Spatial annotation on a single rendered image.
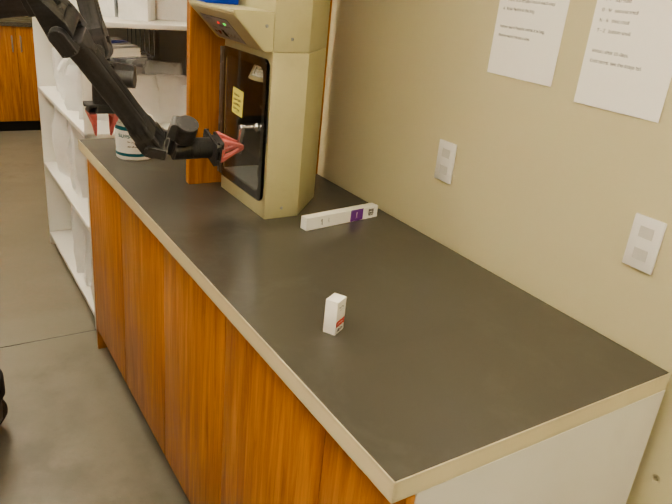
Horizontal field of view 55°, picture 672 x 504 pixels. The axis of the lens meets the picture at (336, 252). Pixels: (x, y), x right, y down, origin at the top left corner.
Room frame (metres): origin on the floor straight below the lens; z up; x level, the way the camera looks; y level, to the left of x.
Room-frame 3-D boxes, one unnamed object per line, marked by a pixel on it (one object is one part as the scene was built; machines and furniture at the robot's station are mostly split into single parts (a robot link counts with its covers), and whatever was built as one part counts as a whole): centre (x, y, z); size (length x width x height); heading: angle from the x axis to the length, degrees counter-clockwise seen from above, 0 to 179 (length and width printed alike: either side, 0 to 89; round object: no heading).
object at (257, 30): (1.87, 0.36, 1.46); 0.32 x 0.11 x 0.10; 34
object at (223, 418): (1.80, 0.16, 0.45); 2.05 x 0.67 x 0.90; 34
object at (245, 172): (1.90, 0.32, 1.19); 0.30 x 0.01 x 0.40; 34
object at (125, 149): (2.29, 0.76, 1.02); 0.13 x 0.13 x 0.15
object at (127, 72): (1.98, 0.71, 1.30); 0.11 x 0.09 x 0.12; 98
